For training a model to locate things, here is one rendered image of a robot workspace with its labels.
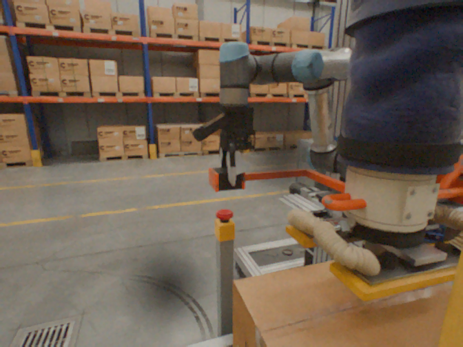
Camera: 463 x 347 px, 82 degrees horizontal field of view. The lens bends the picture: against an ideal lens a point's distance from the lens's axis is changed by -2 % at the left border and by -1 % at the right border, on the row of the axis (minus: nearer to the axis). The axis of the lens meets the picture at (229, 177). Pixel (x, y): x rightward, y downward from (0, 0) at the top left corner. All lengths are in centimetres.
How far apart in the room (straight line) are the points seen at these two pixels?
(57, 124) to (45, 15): 274
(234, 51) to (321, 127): 62
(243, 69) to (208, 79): 707
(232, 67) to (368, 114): 33
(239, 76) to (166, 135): 685
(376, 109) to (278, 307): 52
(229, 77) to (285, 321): 61
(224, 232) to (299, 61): 66
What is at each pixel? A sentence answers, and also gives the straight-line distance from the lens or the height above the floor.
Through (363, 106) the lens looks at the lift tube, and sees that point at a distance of 60.
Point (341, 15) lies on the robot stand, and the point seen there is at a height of 188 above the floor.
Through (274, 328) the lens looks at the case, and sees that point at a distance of 72.
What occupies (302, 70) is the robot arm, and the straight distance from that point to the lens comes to 72.
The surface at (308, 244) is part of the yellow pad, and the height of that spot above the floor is 113.
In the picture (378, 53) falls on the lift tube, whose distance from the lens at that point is 60.
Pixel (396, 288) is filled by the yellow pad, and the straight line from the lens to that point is 60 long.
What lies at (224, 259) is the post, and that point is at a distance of 114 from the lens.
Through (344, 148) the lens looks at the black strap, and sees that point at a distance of 62.
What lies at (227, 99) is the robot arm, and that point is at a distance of 71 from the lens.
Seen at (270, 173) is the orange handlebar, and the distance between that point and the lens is 80.
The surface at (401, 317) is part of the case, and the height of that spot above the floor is 95.
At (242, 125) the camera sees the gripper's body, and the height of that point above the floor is 139.
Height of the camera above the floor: 145
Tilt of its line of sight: 15 degrees down
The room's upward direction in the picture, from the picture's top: straight up
